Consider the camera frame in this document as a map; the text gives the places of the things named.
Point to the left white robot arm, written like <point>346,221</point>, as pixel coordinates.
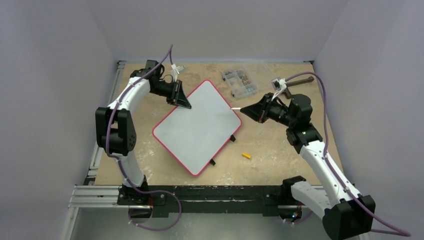
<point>115,130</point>

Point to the dark metal crank handle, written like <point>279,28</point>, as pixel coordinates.
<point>288,94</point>

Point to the aluminium frame rail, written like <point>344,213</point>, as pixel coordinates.
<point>90,195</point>

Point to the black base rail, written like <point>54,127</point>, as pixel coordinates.
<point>161,200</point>

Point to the black whiteboard clip lower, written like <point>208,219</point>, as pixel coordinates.
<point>212,162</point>

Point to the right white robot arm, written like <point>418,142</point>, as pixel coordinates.
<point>343,210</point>

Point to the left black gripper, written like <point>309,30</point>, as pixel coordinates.
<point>178,97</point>

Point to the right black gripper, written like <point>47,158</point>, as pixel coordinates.
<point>265,108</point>

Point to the clear screw organizer box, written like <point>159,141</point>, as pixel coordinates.
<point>241,84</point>

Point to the yellow marker cap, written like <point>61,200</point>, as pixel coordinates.
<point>247,156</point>

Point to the pink framed whiteboard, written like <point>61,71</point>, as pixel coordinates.
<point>195,136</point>

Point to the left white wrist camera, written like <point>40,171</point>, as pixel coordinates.
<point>176,70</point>

